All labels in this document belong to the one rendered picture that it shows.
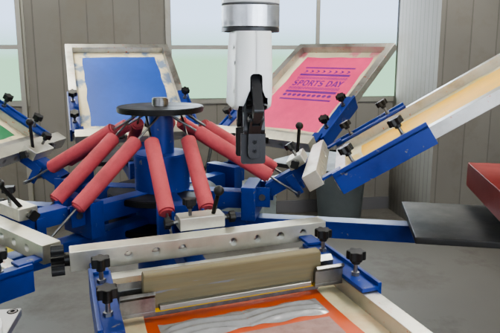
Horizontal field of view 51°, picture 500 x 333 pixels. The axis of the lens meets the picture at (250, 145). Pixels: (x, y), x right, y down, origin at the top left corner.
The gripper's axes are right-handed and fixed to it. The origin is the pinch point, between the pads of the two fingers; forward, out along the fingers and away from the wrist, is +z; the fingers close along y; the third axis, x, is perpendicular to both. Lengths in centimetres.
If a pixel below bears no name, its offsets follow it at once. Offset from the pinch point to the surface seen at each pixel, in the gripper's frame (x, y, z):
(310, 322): 17, -29, 43
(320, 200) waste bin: 120, -371, 117
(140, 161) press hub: -21, -116, 26
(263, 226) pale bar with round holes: 14, -67, 34
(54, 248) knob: -39, -56, 34
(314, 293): 22, -43, 43
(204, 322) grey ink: -4, -32, 43
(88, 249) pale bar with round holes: -31, -56, 35
